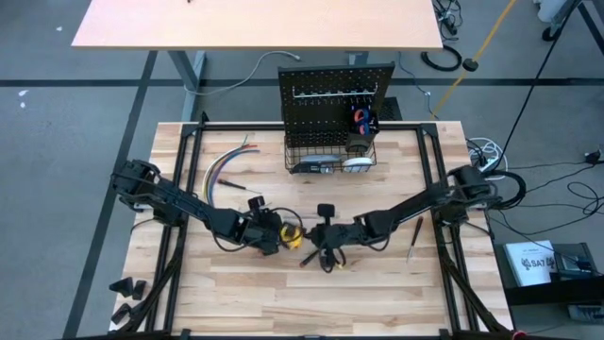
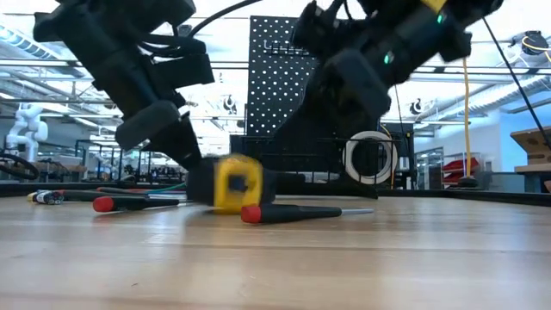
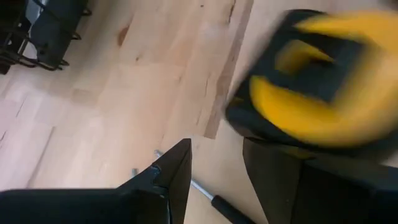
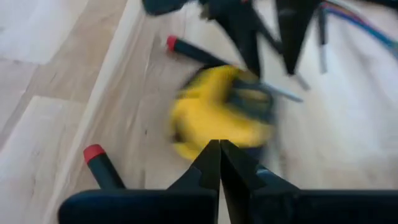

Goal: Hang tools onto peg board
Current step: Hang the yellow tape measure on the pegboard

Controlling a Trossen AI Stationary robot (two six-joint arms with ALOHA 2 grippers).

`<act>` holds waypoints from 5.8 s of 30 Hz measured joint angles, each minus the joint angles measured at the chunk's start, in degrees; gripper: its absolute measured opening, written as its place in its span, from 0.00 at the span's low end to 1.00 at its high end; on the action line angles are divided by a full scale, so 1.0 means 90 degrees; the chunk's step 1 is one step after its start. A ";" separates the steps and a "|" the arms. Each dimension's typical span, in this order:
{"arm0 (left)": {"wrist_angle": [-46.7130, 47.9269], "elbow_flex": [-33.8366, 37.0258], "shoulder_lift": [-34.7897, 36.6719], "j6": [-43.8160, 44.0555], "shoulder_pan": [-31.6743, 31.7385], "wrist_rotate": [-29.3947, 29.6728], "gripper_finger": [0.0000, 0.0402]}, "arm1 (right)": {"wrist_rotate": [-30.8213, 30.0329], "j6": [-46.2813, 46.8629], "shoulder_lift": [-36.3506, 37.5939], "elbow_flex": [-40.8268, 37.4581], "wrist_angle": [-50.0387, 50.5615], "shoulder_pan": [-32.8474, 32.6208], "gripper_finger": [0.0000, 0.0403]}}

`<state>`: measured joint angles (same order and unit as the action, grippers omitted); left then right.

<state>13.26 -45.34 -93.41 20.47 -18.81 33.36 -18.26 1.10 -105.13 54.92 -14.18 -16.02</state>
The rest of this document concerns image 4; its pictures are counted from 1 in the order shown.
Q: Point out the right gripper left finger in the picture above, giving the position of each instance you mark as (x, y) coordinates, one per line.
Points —
(140, 208)

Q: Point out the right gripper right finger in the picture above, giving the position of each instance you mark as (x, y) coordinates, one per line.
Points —
(311, 208)

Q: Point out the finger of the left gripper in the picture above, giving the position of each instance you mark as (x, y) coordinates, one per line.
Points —
(295, 25)
(245, 31)

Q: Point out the black red-tipped screwdriver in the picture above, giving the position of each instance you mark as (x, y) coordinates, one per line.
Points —
(192, 51)
(322, 31)
(102, 171)

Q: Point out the yellow black tape measure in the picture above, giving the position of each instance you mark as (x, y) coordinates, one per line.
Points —
(211, 118)

